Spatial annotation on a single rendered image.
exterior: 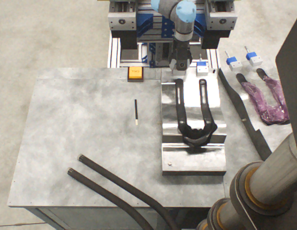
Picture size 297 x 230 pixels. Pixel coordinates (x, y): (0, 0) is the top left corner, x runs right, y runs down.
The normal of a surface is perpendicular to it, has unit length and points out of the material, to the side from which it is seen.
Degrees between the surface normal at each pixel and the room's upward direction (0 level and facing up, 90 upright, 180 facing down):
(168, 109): 25
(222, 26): 90
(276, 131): 0
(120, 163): 0
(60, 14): 0
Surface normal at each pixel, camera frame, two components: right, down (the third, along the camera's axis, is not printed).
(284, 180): -0.55, 0.73
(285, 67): -1.00, 0.00
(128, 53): 0.00, -0.50
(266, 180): -0.91, 0.36
